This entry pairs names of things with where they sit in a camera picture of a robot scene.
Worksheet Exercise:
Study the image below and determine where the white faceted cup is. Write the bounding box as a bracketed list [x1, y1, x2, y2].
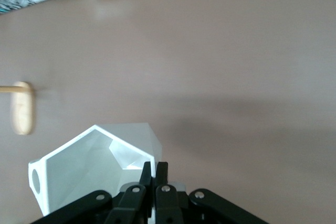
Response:
[28, 123, 163, 217]

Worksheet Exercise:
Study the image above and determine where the wooden cup rack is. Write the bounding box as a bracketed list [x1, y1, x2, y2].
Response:
[0, 81, 36, 136]

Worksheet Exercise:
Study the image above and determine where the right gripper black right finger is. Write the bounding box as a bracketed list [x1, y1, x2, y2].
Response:
[154, 161, 270, 224]

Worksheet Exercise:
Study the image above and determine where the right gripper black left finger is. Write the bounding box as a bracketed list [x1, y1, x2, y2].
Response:
[29, 161, 153, 224]

